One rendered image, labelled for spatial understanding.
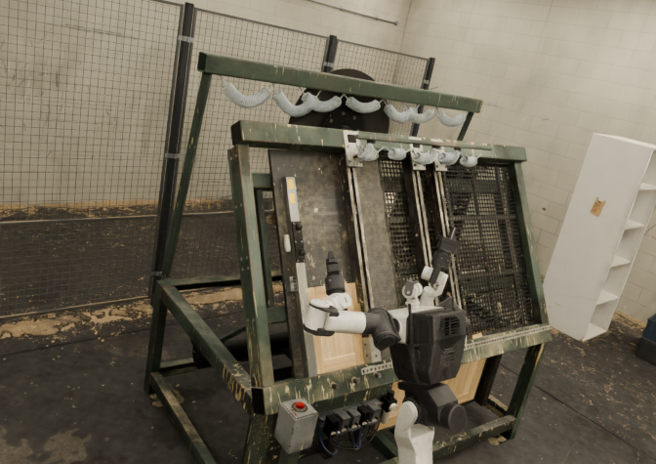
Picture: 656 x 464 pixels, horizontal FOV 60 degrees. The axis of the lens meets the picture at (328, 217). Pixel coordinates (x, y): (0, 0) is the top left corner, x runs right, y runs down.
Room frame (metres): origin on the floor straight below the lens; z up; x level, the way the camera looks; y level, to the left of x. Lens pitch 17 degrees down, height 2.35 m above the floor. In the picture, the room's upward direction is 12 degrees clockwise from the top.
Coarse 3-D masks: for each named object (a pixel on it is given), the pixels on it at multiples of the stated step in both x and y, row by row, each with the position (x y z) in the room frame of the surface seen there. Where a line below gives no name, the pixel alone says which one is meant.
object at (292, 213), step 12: (288, 192) 2.63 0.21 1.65; (288, 204) 2.61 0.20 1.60; (288, 216) 2.60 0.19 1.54; (288, 228) 2.58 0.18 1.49; (300, 264) 2.51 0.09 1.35; (300, 276) 2.48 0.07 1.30; (300, 288) 2.45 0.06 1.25; (300, 300) 2.43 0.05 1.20; (300, 312) 2.41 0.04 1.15; (300, 324) 2.40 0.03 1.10; (300, 336) 2.38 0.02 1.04; (312, 336) 2.39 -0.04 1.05; (312, 348) 2.36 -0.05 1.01; (312, 360) 2.33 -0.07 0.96; (312, 372) 2.31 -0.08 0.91
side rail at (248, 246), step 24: (240, 168) 2.51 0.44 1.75; (240, 192) 2.49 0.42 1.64; (240, 216) 2.46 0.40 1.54; (240, 240) 2.44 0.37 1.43; (240, 264) 2.41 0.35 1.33; (264, 288) 2.33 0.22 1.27; (264, 312) 2.28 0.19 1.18; (264, 336) 2.23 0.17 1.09; (264, 360) 2.18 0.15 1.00; (264, 384) 2.13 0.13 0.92
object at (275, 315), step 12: (264, 180) 2.66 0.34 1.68; (384, 180) 3.17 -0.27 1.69; (396, 180) 3.23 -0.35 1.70; (456, 180) 3.57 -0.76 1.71; (456, 192) 3.59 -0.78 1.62; (492, 192) 3.80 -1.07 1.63; (504, 192) 3.88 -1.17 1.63; (264, 216) 2.60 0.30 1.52; (264, 228) 2.57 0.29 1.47; (264, 240) 2.54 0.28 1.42; (264, 252) 2.52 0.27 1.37; (504, 252) 3.67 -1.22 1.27; (264, 264) 2.49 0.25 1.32; (264, 276) 2.48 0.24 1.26; (504, 276) 3.52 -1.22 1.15; (468, 288) 3.24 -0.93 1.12; (276, 312) 2.40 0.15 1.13
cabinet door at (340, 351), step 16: (320, 288) 2.54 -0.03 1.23; (352, 288) 2.66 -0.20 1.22; (352, 304) 2.62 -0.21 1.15; (320, 336) 2.43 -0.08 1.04; (336, 336) 2.49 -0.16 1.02; (352, 336) 2.55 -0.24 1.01; (320, 352) 2.40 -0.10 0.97; (336, 352) 2.45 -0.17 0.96; (352, 352) 2.51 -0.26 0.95; (320, 368) 2.36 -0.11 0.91; (336, 368) 2.41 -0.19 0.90
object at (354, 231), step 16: (352, 144) 2.93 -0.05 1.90; (352, 160) 2.89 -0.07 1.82; (352, 176) 2.90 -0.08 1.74; (352, 192) 2.85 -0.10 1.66; (352, 208) 2.80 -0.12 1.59; (352, 224) 2.78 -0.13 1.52; (352, 240) 2.76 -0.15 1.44; (352, 256) 2.74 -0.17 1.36; (352, 272) 2.71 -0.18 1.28; (368, 272) 2.70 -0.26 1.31; (368, 288) 2.66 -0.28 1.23; (368, 304) 2.64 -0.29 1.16; (368, 336) 2.55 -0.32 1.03; (368, 352) 2.52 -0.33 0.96
